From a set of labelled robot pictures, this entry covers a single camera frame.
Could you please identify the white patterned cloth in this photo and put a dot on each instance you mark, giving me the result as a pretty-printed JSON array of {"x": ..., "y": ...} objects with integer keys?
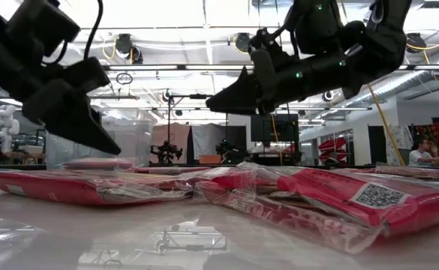
[{"x": 399, "y": 137}]

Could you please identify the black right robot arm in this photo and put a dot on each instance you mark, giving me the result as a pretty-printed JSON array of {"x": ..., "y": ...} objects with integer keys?
[{"x": 373, "y": 45}]

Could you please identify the long ceiling light bar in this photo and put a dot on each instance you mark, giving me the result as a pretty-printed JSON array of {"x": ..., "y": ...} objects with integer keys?
[{"x": 148, "y": 68}]

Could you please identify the silver ventilation duct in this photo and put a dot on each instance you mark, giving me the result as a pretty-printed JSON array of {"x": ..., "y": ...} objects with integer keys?
[{"x": 410, "y": 80}]

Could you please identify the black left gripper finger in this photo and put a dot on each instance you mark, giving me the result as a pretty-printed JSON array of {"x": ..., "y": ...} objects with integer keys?
[{"x": 76, "y": 123}]

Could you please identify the black aluminium table frame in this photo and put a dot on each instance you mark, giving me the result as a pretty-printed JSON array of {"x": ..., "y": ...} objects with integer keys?
[{"x": 155, "y": 165}]

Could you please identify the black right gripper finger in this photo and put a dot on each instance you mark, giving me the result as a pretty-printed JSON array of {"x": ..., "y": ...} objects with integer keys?
[{"x": 234, "y": 99}]

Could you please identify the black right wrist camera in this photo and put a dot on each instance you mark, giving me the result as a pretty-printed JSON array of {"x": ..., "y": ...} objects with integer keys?
[{"x": 269, "y": 41}]

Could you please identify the colourful patterned wall hanging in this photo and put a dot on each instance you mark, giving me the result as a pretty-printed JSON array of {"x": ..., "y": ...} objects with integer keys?
[{"x": 433, "y": 137}]

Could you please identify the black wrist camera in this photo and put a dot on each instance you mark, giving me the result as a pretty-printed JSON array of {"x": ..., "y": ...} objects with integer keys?
[
  {"x": 42, "y": 26},
  {"x": 269, "y": 41}
]

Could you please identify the black background robot arm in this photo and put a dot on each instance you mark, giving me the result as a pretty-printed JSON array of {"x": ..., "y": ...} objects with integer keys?
[
  {"x": 166, "y": 152},
  {"x": 228, "y": 150}
]

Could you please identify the red angular background object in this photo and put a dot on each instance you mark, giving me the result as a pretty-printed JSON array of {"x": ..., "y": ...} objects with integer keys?
[{"x": 333, "y": 148}]

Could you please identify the black background station frame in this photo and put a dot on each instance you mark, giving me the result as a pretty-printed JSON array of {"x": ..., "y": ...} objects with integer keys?
[{"x": 181, "y": 96}]

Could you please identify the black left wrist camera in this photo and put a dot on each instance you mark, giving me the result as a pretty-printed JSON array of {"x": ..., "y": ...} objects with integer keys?
[{"x": 42, "y": 26}]

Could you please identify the orange box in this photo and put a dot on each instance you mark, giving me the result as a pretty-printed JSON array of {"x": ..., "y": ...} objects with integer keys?
[{"x": 208, "y": 159}]

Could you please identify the black flat monitor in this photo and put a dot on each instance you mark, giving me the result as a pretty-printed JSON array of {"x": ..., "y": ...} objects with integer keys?
[{"x": 275, "y": 129}]

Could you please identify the clear plastic storage bin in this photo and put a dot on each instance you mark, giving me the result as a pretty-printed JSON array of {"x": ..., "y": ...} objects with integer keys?
[{"x": 136, "y": 138}]

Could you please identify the person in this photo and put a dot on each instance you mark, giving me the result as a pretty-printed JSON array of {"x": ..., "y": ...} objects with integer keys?
[{"x": 423, "y": 155}]

